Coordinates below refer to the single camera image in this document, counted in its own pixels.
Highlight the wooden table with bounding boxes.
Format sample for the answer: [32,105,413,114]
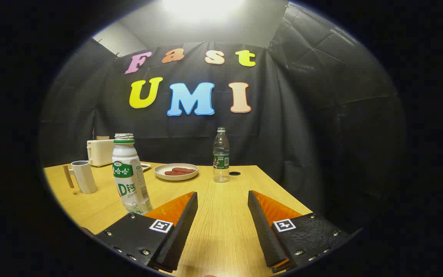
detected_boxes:
[44,162,313,277]

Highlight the white round plate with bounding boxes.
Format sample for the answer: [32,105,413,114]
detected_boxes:
[154,164,199,182]

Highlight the white cup with wooden handle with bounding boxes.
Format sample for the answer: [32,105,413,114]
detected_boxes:
[63,160,98,194]

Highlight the red meat slices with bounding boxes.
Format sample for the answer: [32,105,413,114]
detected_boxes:
[164,167,197,176]

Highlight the white toaster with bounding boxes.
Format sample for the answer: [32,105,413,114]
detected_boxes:
[87,138,115,167]

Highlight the white juice bottle green label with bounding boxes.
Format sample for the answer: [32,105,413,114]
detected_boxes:
[112,133,153,215]

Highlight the clear plastic water bottle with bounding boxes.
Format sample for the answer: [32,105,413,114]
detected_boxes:
[213,127,230,183]

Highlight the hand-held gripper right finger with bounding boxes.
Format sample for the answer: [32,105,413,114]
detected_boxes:
[248,190,351,274]

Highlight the black backdrop cloth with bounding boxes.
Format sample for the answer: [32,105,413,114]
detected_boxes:
[39,4,406,231]

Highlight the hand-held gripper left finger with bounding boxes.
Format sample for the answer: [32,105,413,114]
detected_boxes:
[97,191,199,273]

